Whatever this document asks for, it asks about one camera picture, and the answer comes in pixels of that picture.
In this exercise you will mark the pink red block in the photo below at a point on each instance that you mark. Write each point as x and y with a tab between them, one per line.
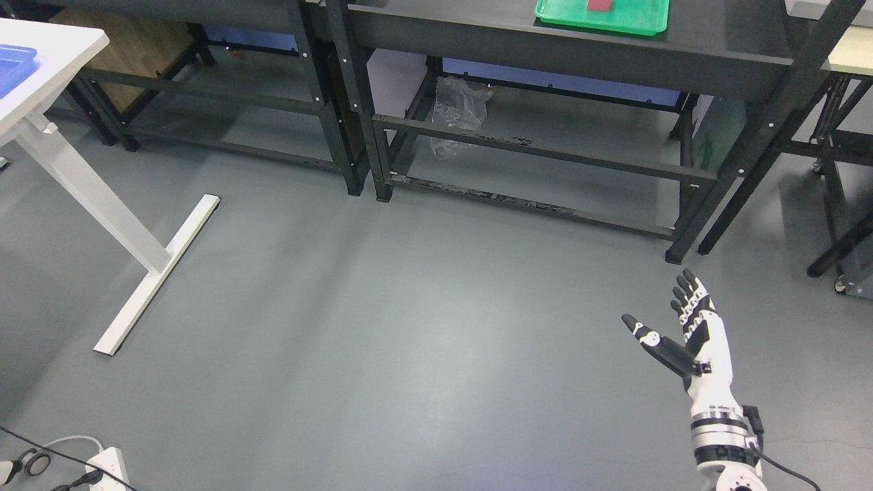
599	5

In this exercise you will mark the black left metal shelf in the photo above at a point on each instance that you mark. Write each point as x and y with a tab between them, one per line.
247	77

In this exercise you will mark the clear plastic bag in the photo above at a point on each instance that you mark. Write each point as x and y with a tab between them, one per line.
458	104

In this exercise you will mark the blue plastic tray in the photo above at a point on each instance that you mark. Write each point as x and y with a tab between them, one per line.
17	64

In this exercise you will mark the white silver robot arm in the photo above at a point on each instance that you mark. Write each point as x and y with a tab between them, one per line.
727	448

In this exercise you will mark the white power strip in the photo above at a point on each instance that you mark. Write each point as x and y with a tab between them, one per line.
111	462

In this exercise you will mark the white standing desk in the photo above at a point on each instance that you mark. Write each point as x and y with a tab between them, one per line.
60	52

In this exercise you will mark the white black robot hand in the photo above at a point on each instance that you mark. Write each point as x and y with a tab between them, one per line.
702	360

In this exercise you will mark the black metal shelf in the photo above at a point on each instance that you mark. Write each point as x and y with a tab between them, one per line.
701	104
247	77

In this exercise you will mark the green plastic tray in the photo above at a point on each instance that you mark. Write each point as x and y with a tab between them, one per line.
643	18

